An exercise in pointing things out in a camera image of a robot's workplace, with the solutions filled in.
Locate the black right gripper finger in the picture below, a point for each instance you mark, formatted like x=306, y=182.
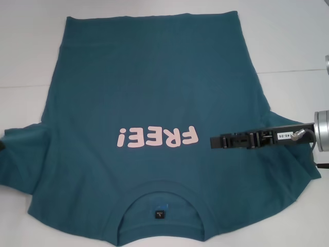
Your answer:
x=236, y=141

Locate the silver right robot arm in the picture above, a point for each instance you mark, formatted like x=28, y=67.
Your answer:
x=322, y=131

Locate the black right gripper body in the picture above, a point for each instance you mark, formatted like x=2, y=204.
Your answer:
x=285, y=137

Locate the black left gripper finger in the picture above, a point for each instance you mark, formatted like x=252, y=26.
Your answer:
x=1, y=144

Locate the teal t-shirt with pink print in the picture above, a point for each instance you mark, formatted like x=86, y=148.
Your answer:
x=154, y=90

